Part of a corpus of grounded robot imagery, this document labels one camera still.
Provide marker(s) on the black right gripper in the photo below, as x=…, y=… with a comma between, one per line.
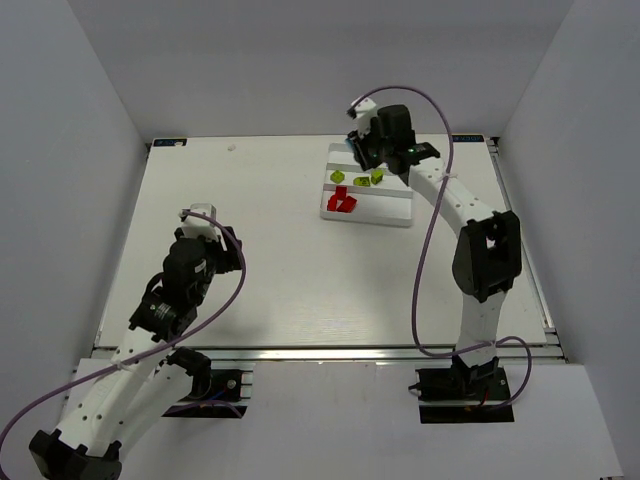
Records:
x=361, y=151

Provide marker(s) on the blue label corner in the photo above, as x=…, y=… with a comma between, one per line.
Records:
x=169, y=142
x=468, y=138

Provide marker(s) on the white three-compartment tray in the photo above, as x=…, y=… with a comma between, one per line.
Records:
x=389, y=203

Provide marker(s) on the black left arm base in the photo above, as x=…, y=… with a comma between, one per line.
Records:
x=214, y=393

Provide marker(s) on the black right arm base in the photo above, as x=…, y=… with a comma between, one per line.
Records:
x=440, y=385

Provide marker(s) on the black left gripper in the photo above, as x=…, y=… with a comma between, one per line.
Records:
x=226, y=245

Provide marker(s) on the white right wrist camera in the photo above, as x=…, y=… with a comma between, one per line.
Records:
x=361, y=112

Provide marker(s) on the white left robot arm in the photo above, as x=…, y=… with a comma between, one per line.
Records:
x=149, y=372

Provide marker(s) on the blue label left corner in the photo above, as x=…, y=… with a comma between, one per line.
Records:
x=169, y=142

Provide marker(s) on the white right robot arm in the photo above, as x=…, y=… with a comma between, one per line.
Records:
x=487, y=257

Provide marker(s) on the blue label right corner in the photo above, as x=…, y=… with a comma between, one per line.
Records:
x=468, y=138

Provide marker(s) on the green lego brick square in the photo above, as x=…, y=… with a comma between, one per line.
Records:
x=376, y=177

